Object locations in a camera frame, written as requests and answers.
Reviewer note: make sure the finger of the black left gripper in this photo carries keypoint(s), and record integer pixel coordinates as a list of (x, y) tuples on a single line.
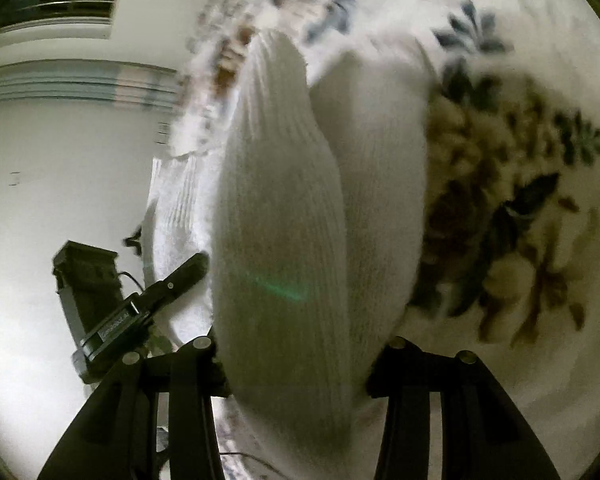
[(176, 284)]

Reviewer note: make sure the striped grey-green curtain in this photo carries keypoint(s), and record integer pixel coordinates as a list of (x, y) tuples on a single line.
[(118, 84)]

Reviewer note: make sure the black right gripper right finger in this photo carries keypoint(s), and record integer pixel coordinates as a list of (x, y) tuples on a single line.
[(484, 435)]

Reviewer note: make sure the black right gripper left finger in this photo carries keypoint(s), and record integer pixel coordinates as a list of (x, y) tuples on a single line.
[(114, 435)]

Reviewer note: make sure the white knitted small garment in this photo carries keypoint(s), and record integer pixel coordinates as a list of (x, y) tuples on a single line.
[(310, 203)]

